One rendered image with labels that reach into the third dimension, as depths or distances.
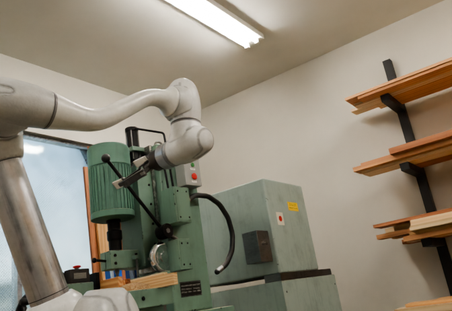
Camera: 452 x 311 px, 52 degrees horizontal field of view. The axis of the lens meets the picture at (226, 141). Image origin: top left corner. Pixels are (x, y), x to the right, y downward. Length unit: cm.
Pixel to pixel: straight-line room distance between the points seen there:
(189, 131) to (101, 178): 58
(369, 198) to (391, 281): 63
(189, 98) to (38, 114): 52
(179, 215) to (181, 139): 54
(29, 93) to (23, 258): 41
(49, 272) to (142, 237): 72
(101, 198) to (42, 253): 66
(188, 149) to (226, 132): 310
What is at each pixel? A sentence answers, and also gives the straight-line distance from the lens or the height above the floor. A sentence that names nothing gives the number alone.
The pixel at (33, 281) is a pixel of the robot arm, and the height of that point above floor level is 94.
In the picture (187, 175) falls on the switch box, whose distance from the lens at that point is 206.
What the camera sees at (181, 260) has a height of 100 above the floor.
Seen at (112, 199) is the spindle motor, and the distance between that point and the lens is 190.
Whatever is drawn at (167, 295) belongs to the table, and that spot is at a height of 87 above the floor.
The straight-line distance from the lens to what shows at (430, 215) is 319.
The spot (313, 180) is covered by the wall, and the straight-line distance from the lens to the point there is 399.
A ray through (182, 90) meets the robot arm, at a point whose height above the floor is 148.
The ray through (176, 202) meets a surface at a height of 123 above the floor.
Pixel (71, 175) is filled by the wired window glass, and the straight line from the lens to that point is 376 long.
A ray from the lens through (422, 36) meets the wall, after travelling 396.
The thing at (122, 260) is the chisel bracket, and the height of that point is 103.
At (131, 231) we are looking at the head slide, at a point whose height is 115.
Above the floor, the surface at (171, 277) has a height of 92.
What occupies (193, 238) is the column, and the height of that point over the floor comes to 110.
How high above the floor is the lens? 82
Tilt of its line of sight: 19 degrees up
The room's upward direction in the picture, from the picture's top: 9 degrees counter-clockwise
